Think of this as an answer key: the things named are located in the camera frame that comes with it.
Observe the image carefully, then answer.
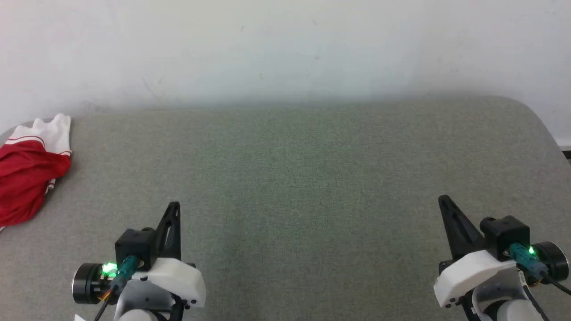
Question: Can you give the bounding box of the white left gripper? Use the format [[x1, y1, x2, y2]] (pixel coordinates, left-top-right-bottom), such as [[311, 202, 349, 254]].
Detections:
[[120, 202, 207, 309]]

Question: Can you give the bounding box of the grey fabric sofa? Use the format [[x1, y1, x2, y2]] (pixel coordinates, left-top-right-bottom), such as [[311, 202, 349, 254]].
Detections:
[[0, 95, 571, 321]]

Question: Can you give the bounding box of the red and white basketball jersey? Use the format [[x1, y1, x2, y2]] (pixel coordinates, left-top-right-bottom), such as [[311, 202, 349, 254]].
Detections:
[[0, 113, 73, 232]]

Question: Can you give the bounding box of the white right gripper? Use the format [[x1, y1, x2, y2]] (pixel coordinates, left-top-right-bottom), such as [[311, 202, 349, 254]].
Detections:
[[433, 195, 519, 309]]

